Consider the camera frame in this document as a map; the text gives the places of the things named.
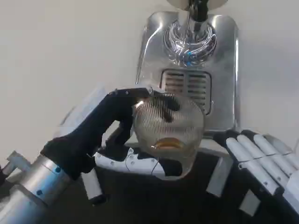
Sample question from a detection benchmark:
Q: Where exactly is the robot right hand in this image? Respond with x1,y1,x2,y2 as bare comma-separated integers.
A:
205,129,299,219

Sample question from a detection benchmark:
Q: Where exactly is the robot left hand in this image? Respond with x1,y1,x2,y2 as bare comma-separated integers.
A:
41,86,185,206

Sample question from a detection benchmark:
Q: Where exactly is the clear ribbed glass cup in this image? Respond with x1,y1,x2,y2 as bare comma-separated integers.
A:
131,97,206,182

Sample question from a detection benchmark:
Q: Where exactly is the steel drip tray with grid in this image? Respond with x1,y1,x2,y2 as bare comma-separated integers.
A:
135,11,242,139

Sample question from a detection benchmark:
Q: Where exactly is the chrome dispenser tap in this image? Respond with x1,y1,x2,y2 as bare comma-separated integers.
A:
184,0,210,30

